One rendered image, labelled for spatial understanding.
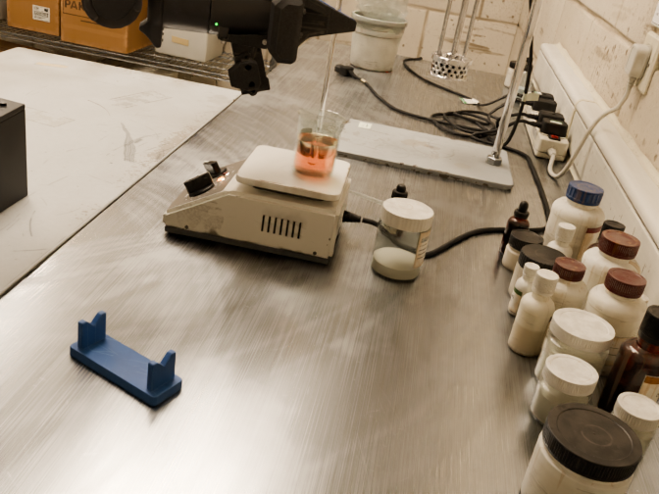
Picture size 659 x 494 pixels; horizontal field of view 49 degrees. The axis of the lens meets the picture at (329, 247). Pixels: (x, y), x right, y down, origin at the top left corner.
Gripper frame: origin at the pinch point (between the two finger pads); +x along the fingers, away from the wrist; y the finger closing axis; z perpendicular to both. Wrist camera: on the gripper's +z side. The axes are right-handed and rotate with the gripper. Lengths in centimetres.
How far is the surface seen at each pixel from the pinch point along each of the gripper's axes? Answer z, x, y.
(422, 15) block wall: 27, 88, -229
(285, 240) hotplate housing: 23.3, -1.8, 6.4
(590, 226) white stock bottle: 17.9, 34.2, 8.3
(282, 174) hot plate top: 17.0, -2.5, 2.5
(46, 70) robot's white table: 26, -38, -64
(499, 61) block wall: 40, 123, -216
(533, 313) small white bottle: 20.6, 20.0, 24.2
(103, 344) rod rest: 24.9, -19.8, 25.4
